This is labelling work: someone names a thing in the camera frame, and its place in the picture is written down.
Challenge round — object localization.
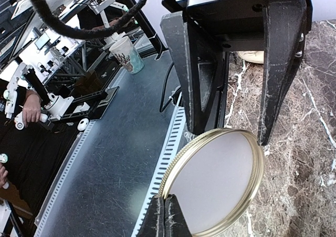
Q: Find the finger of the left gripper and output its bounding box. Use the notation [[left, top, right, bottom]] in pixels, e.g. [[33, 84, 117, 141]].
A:
[[160, 11, 224, 135], [257, 0, 307, 146]]

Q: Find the patterned paper cup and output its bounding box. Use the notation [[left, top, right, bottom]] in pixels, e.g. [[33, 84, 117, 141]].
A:
[[109, 36, 144, 74]]

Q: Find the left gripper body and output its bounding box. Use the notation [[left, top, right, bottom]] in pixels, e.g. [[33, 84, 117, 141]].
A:
[[162, 0, 312, 50]]

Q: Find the white slotted cable duct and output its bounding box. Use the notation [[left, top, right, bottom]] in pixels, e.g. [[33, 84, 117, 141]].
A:
[[35, 62, 185, 236]]

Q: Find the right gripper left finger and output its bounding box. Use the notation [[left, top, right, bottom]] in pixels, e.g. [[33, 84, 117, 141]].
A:
[[136, 195, 164, 237]]

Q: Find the operator hand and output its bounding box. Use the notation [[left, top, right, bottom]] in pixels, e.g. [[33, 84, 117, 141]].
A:
[[22, 90, 41, 127]]

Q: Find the white teleoperation handle device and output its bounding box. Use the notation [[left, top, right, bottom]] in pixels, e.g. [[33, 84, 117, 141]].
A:
[[1, 63, 75, 130]]

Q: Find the left black frame post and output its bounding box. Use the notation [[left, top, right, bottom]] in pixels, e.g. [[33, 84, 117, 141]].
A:
[[123, 0, 165, 60]]

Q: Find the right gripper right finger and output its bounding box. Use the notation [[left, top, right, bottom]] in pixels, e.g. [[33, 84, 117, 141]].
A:
[[164, 194, 192, 237]]

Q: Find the white jar lid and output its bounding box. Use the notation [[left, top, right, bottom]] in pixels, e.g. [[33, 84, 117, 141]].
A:
[[159, 128, 265, 236]]

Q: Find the cream floral plate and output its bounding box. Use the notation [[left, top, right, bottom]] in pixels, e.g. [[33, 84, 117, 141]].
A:
[[237, 51, 264, 64]]

